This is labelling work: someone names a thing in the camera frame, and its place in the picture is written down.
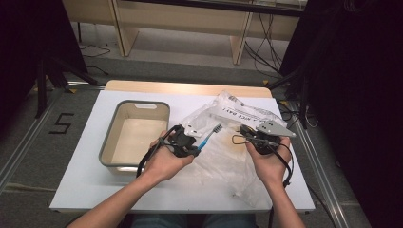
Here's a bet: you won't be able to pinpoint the blue toothbrush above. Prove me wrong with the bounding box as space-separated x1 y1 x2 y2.
197 123 223 151

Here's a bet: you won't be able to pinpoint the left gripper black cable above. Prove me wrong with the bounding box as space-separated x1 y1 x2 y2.
136 124 179 179

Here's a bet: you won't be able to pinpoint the black curtain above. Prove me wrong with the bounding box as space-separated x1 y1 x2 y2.
278 0 403 228
0 0 88 134

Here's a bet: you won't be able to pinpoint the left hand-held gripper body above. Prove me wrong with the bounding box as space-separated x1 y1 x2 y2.
164 123 203 159

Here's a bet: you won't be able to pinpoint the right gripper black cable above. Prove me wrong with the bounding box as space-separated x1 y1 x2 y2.
232 134 294 228

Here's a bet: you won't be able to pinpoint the metal floor rail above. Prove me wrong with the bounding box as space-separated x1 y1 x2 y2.
0 91 61 194
291 101 350 228

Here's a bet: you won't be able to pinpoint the person's right hand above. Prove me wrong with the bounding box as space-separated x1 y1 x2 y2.
246 136 293 191

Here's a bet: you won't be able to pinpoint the person's blue jeans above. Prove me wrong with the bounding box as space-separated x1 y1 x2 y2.
132 214 257 228

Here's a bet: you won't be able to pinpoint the clear smiley plastic bag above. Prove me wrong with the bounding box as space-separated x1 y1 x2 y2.
179 90 288 208

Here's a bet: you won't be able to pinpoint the thin black floor cable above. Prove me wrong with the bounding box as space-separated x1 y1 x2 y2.
79 44 112 77

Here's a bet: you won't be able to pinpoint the black cables under desk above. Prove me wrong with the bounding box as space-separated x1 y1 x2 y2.
243 12 283 75

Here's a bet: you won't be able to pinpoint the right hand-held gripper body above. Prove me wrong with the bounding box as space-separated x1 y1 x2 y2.
250 120 297 156

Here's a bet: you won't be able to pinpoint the black tripod stand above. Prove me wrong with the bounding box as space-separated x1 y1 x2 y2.
34 56 99 119

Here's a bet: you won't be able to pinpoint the beige wooden desk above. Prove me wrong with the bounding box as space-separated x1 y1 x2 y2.
61 0 308 66

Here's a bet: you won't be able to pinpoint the person's left hand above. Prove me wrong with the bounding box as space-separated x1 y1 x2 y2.
141 130 195 183

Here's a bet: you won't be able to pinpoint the beige grey-rimmed plastic bin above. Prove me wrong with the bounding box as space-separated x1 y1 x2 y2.
98 100 171 176

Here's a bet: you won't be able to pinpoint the black metal stand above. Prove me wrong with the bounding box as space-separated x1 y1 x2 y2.
267 67 310 129

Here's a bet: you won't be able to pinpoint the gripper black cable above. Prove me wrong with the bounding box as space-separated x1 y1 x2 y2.
232 134 294 228
136 124 179 179

